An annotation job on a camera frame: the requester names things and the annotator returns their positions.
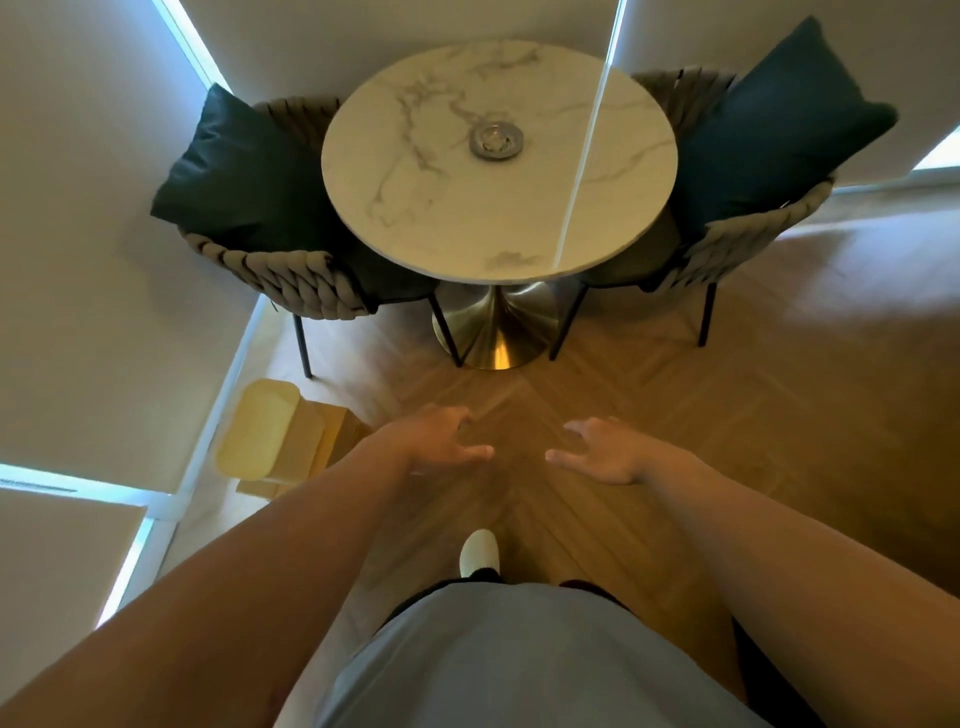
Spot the person's right hand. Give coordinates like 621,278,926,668
545,417,666,486

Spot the person's left hand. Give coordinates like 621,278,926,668
367,405,496,477

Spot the person's left forearm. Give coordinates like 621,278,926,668
0,441,412,728

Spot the person's right forearm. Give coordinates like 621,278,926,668
645,447,960,728

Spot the white shoe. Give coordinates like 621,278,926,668
458,529,501,580

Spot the grey shirt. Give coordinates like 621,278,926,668
315,581,774,728

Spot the round marble table gold base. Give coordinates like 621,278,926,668
321,39,679,372

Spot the silver metal ashtray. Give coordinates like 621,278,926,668
469,120,525,162

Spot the dark green cushion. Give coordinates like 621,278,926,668
669,16,899,243
150,82,340,253

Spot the beige woven rope chair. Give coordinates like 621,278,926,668
549,66,835,363
178,96,464,380

